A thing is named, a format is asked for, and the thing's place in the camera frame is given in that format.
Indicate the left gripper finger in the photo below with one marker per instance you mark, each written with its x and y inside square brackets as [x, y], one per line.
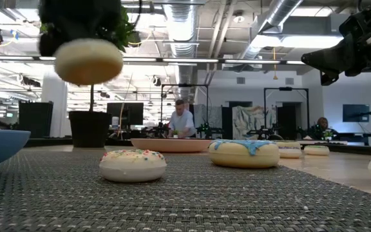
[47, 46]

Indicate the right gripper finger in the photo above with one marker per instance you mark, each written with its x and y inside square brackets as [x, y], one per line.
[328, 78]
[328, 59]

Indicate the large white teal-swirl donut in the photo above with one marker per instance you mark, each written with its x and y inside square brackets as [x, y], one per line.
[89, 64]

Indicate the small green donut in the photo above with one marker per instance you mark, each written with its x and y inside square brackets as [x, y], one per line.
[316, 151]

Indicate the small purple donut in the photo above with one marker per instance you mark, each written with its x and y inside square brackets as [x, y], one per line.
[290, 153]

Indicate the large blue-iced donut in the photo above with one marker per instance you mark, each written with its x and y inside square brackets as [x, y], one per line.
[243, 159]

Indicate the small cream sprinkled donut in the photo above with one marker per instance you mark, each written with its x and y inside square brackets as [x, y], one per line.
[132, 170]

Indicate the person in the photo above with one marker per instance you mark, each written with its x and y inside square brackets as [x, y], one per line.
[182, 124]
[322, 124]

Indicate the black partition panel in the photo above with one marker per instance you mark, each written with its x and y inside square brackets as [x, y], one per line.
[35, 119]

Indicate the draped pale cloth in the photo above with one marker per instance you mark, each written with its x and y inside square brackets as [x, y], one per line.
[250, 120]

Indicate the green plant in black pot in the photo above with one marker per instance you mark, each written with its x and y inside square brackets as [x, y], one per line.
[89, 129]

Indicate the black computer monitor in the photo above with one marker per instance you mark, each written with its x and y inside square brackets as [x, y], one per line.
[130, 112]

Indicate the ceiling light strip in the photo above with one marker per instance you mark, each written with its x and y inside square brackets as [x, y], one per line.
[188, 60]

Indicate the pink plate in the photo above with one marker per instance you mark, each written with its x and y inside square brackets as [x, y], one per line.
[172, 145]

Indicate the grey woven placemat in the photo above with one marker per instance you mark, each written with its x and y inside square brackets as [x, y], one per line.
[185, 206]

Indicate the dark wall screen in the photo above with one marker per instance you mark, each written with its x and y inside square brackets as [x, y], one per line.
[354, 112]

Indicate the black rig frame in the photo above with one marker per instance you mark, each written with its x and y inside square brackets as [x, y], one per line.
[285, 88]
[185, 85]

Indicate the silver ventilation duct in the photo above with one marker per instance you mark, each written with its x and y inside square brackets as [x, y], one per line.
[182, 32]
[282, 13]

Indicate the black aluminium table frame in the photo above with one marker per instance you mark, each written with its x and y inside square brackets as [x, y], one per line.
[50, 142]

